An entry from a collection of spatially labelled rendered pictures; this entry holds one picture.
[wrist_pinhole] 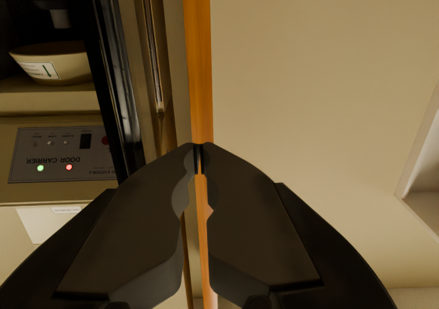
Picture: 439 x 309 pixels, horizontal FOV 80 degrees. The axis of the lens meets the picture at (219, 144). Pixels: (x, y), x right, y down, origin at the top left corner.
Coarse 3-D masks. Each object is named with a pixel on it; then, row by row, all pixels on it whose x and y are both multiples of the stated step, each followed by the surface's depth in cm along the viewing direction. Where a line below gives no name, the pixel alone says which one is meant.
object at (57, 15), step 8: (24, 0) 42; (32, 0) 41; (40, 0) 41; (48, 0) 41; (56, 0) 41; (64, 0) 42; (72, 0) 43; (40, 8) 42; (48, 8) 42; (56, 8) 42; (64, 8) 43; (72, 8) 44; (56, 16) 45; (64, 16) 45; (56, 24) 45; (64, 24) 46
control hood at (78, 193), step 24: (0, 120) 42; (24, 120) 42; (48, 120) 42; (72, 120) 42; (96, 120) 42; (0, 144) 40; (168, 144) 47; (0, 168) 39; (0, 192) 38; (24, 192) 38; (48, 192) 39; (72, 192) 39; (96, 192) 39
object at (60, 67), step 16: (16, 48) 47; (32, 48) 50; (48, 48) 53; (64, 48) 54; (80, 48) 55; (32, 64) 42; (48, 64) 42; (64, 64) 42; (80, 64) 43; (48, 80) 44; (64, 80) 44; (80, 80) 45
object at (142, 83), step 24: (96, 0) 9; (120, 0) 9; (144, 0) 30; (120, 24) 9; (144, 24) 24; (120, 48) 9; (144, 48) 20; (120, 72) 10; (144, 72) 17; (120, 96) 10; (144, 96) 15; (120, 120) 11; (144, 120) 14; (144, 144) 12
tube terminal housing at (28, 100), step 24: (24, 72) 52; (168, 72) 49; (0, 96) 42; (24, 96) 42; (48, 96) 42; (72, 96) 42; (96, 96) 43; (168, 96) 49; (168, 120) 48; (24, 216) 54; (48, 216) 54; (72, 216) 54
